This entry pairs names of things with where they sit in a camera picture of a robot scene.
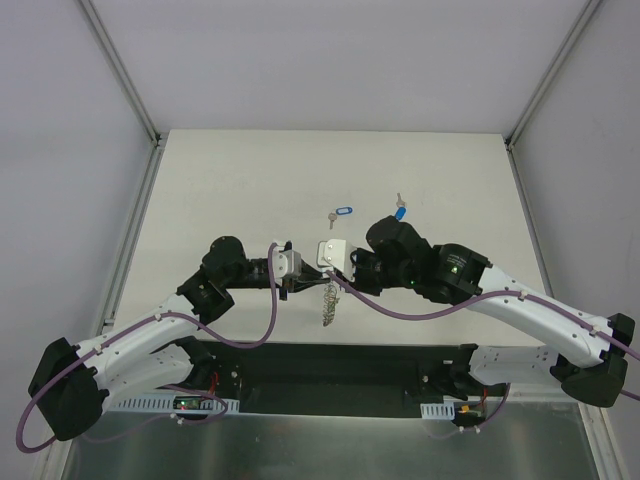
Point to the aluminium frame post left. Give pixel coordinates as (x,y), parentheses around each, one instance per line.
(113,59)

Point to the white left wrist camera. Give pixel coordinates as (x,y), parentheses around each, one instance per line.
(286,262)

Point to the right controller board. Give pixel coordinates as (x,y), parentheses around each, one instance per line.
(449,410)

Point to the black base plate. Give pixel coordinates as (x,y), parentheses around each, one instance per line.
(338,400)

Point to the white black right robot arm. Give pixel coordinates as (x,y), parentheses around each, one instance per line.
(583,354)

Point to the silver key blue tag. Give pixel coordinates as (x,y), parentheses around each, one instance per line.
(338,212)

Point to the aluminium frame post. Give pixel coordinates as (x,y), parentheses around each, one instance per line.
(113,59)
(562,55)

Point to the aluminium frame post right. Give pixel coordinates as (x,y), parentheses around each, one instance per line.
(562,55)

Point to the silver key dark-blue tag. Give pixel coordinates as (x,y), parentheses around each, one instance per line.
(401,208)

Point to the controller board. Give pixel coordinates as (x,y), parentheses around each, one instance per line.
(199,405)
(449,410)

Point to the left controller board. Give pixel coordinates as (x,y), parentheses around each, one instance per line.
(199,405)

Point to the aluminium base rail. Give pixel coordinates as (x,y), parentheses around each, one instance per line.
(419,372)

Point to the metal key organizer ring disc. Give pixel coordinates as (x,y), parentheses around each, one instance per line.
(330,301)

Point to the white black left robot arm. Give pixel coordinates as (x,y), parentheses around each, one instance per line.
(74,384)

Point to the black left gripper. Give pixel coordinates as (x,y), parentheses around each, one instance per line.
(286,288)

